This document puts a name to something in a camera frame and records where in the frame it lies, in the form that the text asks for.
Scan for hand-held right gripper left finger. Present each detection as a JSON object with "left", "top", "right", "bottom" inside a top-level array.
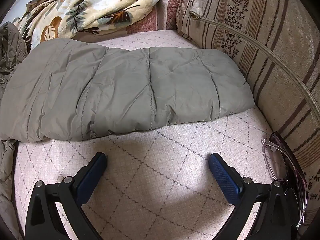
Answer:
[{"left": 25, "top": 152, "right": 108, "bottom": 240}]

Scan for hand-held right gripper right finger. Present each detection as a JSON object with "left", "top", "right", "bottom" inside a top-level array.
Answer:
[{"left": 209, "top": 152, "right": 304, "bottom": 240}]

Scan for grey quilted jacket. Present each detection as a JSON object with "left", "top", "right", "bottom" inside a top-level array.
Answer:
[{"left": 0, "top": 21, "right": 255, "bottom": 240}]

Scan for pink diamond pattern mat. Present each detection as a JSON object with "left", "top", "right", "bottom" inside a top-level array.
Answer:
[{"left": 14, "top": 30, "right": 288, "bottom": 240}]

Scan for beige striped cushion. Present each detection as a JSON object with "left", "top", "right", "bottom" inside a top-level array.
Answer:
[{"left": 175, "top": 0, "right": 320, "bottom": 220}]

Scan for leaf print fleece blanket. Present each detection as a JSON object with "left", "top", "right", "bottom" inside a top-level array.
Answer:
[{"left": 12, "top": 0, "right": 173, "bottom": 50}]

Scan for purple frame eyeglasses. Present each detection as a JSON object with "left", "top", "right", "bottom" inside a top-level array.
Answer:
[{"left": 261, "top": 131, "right": 308, "bottom": 230}]

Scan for beige braided cable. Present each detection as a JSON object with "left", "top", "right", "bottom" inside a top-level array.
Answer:
[{"left": 199, "top": 17, "right": 320, "bottom": 118}]

